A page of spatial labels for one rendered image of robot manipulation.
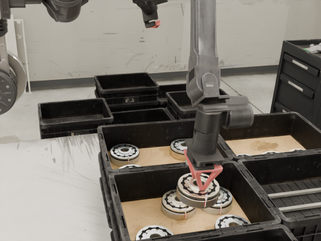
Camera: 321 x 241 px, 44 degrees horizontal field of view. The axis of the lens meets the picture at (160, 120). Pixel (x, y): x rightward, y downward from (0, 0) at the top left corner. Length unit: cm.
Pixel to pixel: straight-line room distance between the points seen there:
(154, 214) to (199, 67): 49
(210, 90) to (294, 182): 64
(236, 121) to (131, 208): 46
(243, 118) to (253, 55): 401
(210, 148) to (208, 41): 24
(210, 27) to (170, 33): 343
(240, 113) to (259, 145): 71
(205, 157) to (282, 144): 77
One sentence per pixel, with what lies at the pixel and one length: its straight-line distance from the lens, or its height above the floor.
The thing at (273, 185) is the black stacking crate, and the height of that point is 83.
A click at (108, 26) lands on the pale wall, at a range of 416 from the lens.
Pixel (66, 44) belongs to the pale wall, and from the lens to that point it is 415.
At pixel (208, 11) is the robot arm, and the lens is 96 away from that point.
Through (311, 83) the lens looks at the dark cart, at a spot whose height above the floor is 71.
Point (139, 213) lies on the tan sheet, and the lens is 118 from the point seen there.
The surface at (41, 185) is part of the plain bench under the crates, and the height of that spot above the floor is 70.
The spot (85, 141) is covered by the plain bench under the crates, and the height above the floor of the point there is 70.
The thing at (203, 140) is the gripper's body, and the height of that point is 116.
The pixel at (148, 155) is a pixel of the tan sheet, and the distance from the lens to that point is 145.
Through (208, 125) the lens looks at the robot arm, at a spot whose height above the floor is 120.
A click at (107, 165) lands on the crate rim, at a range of 121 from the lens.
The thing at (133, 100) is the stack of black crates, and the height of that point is 51.
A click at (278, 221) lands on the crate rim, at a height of 93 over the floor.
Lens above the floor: 158
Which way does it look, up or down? 26 degrees down
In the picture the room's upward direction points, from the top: 3 degrees clockwise
